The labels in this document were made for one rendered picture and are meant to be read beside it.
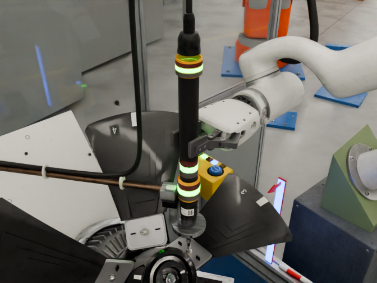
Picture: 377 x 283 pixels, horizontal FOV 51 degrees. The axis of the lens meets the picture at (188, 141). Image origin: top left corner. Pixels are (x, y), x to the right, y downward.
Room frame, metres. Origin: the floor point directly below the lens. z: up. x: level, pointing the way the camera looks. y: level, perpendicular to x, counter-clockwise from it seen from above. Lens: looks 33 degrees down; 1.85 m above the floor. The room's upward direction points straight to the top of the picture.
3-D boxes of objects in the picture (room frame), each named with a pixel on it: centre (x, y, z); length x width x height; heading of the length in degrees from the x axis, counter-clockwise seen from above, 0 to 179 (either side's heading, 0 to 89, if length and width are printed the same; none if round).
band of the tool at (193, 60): (0.58, 0.00, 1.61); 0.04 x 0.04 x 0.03
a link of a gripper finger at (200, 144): (0.57, -0.03, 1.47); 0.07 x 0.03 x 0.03; 134
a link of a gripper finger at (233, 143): (0.61, -0.08, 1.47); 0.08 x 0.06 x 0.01; 13
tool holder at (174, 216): (0.58, 0.01, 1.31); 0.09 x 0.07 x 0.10; 79
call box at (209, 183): (1.04, -0.06, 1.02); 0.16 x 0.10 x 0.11; 44
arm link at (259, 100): (0.70, -0.12, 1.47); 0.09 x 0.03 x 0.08; 44
